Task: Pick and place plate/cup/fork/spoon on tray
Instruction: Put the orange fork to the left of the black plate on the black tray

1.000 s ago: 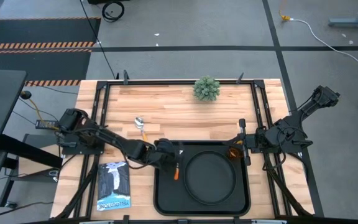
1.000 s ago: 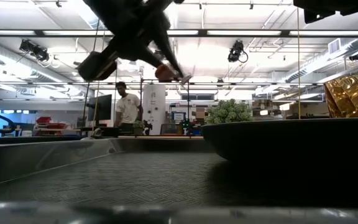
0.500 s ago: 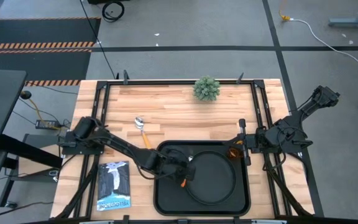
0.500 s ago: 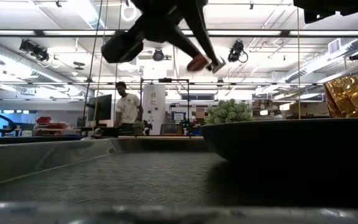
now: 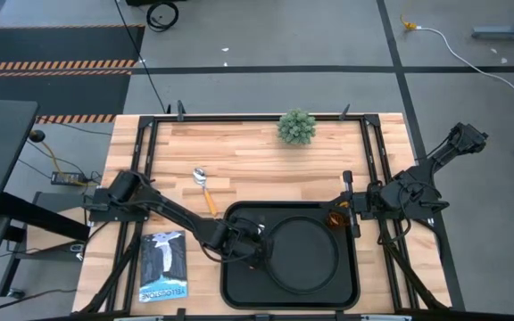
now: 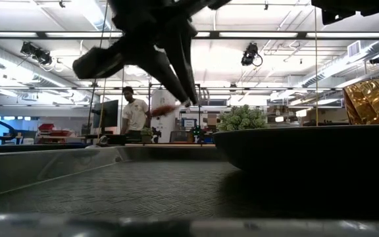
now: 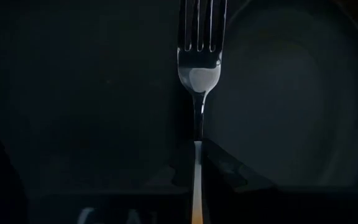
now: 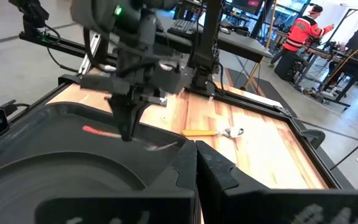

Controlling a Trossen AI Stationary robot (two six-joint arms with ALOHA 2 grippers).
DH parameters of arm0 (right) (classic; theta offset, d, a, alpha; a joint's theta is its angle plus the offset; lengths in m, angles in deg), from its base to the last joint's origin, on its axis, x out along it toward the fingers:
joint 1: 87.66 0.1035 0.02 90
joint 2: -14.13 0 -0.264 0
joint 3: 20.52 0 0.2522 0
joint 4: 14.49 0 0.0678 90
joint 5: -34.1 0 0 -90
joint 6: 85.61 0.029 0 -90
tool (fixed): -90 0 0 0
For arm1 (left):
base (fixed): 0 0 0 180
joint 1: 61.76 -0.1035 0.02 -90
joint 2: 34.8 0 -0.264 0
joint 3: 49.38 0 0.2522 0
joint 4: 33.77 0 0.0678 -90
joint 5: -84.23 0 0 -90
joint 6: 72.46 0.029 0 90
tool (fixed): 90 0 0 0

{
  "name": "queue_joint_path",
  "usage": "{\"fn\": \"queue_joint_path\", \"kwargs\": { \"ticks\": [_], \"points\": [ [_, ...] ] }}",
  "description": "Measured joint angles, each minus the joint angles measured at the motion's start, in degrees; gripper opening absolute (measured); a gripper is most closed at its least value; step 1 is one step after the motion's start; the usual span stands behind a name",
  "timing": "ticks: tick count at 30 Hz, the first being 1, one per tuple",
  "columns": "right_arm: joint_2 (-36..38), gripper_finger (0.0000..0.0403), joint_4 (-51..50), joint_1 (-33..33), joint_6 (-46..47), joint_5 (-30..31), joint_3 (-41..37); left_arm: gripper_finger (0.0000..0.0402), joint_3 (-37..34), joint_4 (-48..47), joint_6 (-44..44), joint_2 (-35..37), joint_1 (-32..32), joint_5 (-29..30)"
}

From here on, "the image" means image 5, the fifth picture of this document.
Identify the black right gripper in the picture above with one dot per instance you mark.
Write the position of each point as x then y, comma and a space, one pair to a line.
354, 200

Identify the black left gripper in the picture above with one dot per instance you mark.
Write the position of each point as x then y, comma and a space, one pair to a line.
243, 243

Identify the amber faceted glass cup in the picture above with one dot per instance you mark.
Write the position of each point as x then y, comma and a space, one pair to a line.
335, 219

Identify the black round plate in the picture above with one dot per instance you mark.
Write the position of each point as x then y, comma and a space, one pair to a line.
304, 256

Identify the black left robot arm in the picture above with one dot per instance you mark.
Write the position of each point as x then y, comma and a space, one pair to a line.
172, 209

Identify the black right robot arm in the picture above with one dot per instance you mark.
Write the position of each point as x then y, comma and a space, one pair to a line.
417, 191

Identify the black textured serving tray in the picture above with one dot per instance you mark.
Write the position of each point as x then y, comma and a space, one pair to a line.
248, 294

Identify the Yellowstone waterfall book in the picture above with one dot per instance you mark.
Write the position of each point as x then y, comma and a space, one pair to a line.
163, 267

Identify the black table clamp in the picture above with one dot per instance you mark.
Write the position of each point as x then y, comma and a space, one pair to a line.
180, 111
344, 113

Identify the green artificial potted plant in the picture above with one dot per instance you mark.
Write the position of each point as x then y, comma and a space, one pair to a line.
296, 127

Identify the black power adapter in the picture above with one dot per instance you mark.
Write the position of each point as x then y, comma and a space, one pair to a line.
66, 178

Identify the black equipment stand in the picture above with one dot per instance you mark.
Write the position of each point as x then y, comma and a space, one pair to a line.
43, 214

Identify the grey metal table leg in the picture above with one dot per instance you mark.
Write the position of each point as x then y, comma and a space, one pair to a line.
507, 32

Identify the black round knob object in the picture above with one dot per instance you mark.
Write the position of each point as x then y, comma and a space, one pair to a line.
37, 136

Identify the black hazard-striped floor mat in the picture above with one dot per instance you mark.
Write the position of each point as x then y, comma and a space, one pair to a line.
60, 93
60, 44

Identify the black aluminium table frame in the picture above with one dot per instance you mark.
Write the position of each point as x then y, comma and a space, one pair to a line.
239, 118

